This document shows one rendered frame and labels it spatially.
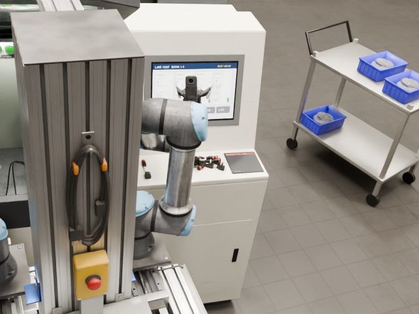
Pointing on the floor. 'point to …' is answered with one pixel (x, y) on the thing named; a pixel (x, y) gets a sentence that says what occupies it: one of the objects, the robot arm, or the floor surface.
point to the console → (238, 224)
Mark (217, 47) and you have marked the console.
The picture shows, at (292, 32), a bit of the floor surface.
